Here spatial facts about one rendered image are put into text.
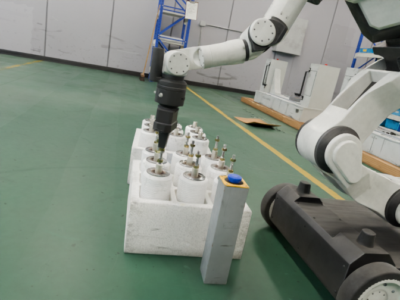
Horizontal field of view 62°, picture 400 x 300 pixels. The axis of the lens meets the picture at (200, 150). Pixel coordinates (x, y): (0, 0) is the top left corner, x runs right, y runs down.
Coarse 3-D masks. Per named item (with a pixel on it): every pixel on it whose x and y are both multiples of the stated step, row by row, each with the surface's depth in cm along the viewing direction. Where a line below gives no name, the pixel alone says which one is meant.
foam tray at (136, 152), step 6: (138, 132) 179; (138, 138) 167; (138, 144) 158; (132, 150) 151; (138, 150) 151; (132, 156) 152; (138, 156) 152; (168, 156) 154; (132, 162) 153; (198, 162) 157
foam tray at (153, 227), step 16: (176, 192) 115; (208, 192) 117; (128, 208) 113; (144, 208) 101; (160, 208) 101; (176, 208) 102; (192, 208) 103; (208, 208) 104; (128, 224) 101; (144, 224) 102; (160, 224) 103; (176, 224) 104; (192, 224) 105; (208, 224) 106; (240, 224) 108; (128, 240) 103; (144, 240) 104; (160, 240) 105; (176, 240) 106; (192, 240) 107; (240, 240) 110; (192, 256) 108; (240, 256) 112
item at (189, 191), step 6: (180, 174) 109; (180, 180) 107; (186, 180) 105; (192, 180) 105; (204, 180) 107; (180, 186) 106; (186, 186) 105; (192, 186) 104; (198, 186) 105; (204, 186) 106; (180, 192) 107; (186, 192) 105; (192, 192) 105; (198, 192) 106; (204, 192) 108; (180, 198) 107; (186, 198) 106; (192, 198) 106; (198, 198) 106; (204, 198) 109
